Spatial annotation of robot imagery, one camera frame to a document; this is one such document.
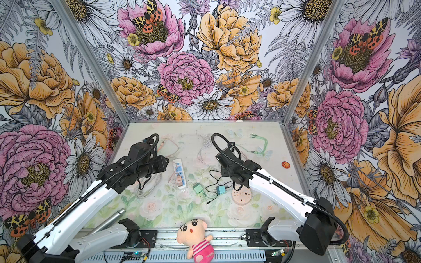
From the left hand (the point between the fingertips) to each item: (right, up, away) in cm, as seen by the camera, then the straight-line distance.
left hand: (166, 166), depth 75 cm
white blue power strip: (0, -2, +22) cm, 22 cm away
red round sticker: (+64, -3, +25) cm, 68 cm away
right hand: (+29, -3, +5) cm, 30 cm away
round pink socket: (+36, -17, +11) cm, 41 cm away
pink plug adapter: (+3, -9, +10) cm, 14 cm away
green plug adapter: (+13, -14, +13) cm, 23 cm away
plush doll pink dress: (+12, -26, -6) cm, 29 cm away
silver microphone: (-27, -26, +3) cm, 37 cm away
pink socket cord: (+14, -2, +25) cm, 29 cm away
